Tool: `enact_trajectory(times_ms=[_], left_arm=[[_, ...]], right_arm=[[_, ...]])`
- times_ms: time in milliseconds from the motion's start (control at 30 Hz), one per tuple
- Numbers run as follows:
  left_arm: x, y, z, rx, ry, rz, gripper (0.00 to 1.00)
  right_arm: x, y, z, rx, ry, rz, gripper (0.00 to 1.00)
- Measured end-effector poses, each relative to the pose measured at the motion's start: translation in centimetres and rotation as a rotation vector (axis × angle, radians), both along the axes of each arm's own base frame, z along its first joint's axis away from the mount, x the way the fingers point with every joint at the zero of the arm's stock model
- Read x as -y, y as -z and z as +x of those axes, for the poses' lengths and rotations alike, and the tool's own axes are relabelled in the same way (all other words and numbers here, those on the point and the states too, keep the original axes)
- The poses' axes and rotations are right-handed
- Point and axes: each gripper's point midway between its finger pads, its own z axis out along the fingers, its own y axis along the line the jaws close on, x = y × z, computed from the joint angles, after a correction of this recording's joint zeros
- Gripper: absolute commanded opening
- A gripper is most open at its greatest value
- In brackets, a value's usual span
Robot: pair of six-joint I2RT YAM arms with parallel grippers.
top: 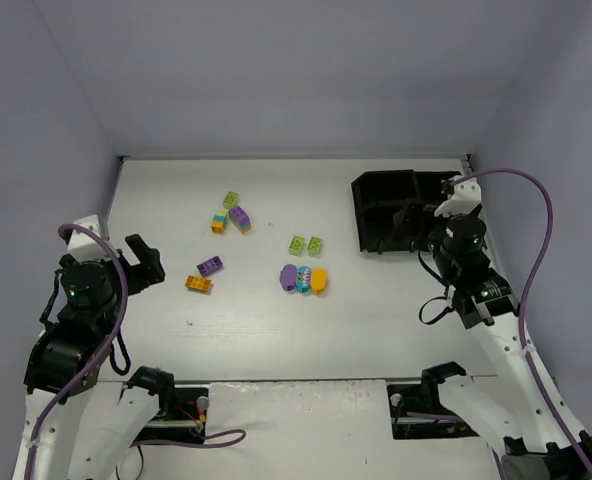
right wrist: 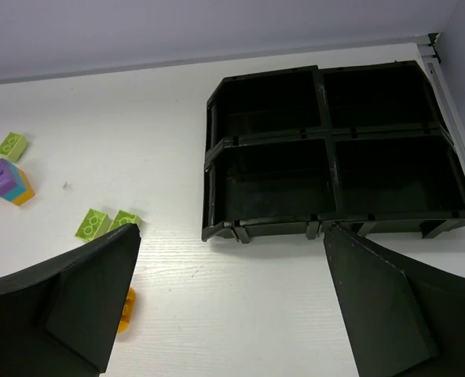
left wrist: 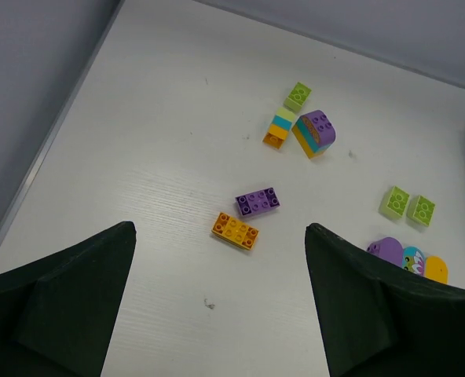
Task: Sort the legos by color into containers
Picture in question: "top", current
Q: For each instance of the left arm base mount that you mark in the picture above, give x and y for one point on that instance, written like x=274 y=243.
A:
x=187 y=411

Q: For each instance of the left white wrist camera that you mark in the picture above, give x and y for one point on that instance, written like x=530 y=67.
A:
x=82 y=247

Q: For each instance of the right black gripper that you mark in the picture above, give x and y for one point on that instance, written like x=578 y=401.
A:
x=421 y=221

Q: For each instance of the purple oval lego block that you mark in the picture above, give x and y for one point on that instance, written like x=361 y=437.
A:
x=288 y=277

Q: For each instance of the lime green lego brick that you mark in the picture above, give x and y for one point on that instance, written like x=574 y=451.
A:
x=231 y=200

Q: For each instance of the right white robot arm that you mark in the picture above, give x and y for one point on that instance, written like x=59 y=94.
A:
x=532 y=435

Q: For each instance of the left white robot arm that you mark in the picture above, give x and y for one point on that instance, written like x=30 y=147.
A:
x=63 y=365

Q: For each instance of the purple lego brick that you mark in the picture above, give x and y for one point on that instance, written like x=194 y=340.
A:
x=210 y=266

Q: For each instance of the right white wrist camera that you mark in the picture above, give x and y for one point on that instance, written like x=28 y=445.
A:
x=463 y=197

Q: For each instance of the orange lego brick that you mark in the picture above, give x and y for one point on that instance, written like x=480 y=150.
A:
x=198 y=284

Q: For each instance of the orange oval lego block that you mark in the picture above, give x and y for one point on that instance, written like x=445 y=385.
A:
x=318 y=281

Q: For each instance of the teal oval face lego block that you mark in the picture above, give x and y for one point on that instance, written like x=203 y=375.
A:
x=303 y=279

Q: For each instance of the purple blue orange lego stack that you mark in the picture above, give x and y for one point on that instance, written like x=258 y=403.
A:
x=239 y=217

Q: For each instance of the green blue orange lego stack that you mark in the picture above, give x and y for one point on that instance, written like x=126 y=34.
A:
x=219 y=221

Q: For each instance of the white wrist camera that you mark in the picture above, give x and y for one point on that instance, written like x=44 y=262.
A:
x=82 y=247
x=463 y=197

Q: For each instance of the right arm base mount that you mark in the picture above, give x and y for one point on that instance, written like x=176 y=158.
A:
x=413 y=418

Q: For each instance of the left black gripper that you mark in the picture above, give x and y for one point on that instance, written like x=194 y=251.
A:
x=133 y=267

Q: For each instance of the black compartment sorting tray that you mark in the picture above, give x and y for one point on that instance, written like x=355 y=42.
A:
x=372 y=191

